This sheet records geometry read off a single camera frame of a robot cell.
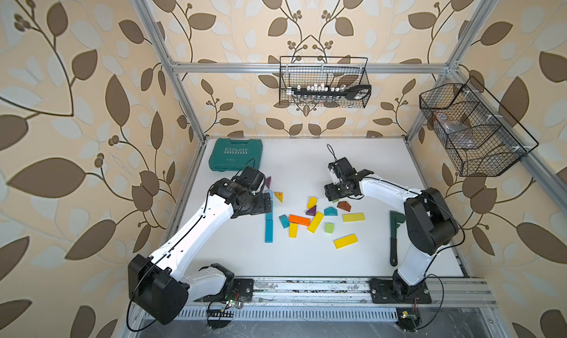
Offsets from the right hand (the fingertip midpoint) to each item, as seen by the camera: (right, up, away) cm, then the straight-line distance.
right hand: (334, 191), depth 95 cm
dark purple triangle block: (-10, -8, -3) cm, 13 cm away
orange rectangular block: (-14, -12, -4) cm, 19 cm away
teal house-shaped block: (-2, -8, -4) cm, 9 cm away
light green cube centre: (-3, -14, -6) cm, 16 cm away
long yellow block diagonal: (-9, -12, -4) cm, 16 cm away
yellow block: (+8, -11, -1) cm, 14 cm away
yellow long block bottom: (+3, -18, -9) cm, 20 cm away
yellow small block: (-10, -5, +1) cm, 11 cm away
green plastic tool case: (-48, +17, +13) cm, 52 cm away
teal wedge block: (-22, -12, -4) cm, 25 cm away
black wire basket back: (-3, +49, +3) cm, 49 cm away
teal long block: (-28, -14, -6) cm, 32 cm away
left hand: (-31, -3, -18) cm, 35 cm away
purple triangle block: (-30, +4, +7) cm, 31 cm away
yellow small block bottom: (-18, -15, -7) cm, 24 cm away
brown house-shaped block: (+4, -6, -2) cm, 7 cm away
